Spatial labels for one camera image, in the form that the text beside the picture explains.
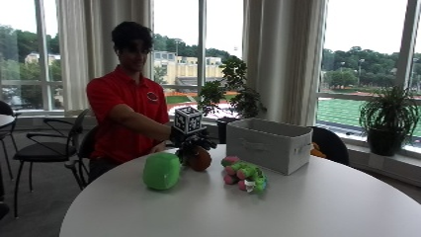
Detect black chair behind person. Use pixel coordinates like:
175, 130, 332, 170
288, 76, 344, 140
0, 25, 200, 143
64, 125, 100, 192

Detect green and pink soft toy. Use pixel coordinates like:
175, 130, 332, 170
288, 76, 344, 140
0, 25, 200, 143
220, 155, 268, 195

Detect black metal chair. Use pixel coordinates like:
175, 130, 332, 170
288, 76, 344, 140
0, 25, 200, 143
12, 108, 91, 218

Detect white cube with black markers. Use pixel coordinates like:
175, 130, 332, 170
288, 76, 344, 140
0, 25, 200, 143
172, 106, 205, 135

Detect spiky potted plant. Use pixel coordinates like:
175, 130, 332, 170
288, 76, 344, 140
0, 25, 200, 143
358, 85, 421, 157

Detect white curtain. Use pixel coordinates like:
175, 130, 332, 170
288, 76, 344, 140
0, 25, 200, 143
53, 0, 156, 117
241, 0, 329, 127

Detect tall leafy potted plant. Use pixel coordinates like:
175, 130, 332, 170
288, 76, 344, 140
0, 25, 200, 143
196, 54, 268, 144

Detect green rounded soft toy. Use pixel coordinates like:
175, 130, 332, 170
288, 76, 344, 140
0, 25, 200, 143
143, 151, 183, 192

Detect grey fabric storage box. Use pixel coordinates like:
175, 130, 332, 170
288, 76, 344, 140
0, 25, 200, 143
225, 118, 314, 176

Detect orange soft toy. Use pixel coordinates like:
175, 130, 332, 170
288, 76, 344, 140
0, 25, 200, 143
309, 141, 328, 159

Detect black chair with rounded back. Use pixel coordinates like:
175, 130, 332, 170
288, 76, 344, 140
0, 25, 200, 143
308, 125, 352, 166

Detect brown round soft toy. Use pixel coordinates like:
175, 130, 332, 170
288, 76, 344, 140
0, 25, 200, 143
187, 145, 213, 173

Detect the person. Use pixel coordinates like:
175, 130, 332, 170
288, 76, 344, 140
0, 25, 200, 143
85, 21, 183, 184

